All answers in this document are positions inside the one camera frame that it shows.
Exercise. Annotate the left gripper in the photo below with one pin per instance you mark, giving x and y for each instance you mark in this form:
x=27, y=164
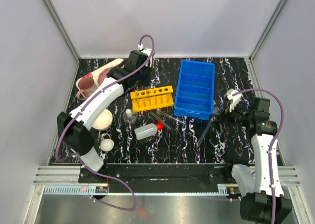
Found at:
x=147, y=80

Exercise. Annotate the yellow test tube rack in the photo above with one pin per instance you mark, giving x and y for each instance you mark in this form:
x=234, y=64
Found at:
x=160, y=97

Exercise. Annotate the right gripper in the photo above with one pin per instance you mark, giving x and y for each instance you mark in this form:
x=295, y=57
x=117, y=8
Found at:
x=226, y=114

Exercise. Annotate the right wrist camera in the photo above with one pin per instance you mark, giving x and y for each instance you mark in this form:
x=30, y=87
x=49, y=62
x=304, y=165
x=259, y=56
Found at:
x=233, y=97

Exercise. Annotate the white wash bottle red cap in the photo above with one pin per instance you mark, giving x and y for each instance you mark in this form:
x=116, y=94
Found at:
x=148, y=130

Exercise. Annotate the strawberry pattern tray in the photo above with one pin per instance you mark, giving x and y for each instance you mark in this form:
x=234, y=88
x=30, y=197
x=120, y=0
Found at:
x=94, y=74

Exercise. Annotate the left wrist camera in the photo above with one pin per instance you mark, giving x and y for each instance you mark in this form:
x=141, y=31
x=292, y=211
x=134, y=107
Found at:
x=147, y=51

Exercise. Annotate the blue divided plastic bin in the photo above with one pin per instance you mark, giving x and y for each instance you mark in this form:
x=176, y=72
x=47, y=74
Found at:
x=195, y=90

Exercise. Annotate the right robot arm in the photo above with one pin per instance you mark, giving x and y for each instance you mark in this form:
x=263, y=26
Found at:
x=262, y=198

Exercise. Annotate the pink mug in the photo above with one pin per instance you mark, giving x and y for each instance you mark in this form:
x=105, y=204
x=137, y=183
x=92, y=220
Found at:
x=87, y=87

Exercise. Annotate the clear glass stoppered flask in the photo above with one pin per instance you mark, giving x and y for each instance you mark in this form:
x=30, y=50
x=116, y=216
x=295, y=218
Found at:
x=130, y=116

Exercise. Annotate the beige ceramic mortar bowl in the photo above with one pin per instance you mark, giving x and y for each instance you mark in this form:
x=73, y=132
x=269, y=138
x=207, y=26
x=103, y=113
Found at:
x=104, y=121

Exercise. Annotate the white round lid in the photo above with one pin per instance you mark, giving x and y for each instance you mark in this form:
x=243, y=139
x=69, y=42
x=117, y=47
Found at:
x=107, y=145

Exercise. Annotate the pink polka dot plate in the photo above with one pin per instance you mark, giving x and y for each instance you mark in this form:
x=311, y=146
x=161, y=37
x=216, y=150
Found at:
x=103, y=75

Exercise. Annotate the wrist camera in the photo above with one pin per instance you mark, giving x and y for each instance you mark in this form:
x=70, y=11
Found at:
x=233, y=97
x=147, y=51

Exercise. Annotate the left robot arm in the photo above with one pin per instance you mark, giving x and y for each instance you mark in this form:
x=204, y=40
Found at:
x=99, y=89

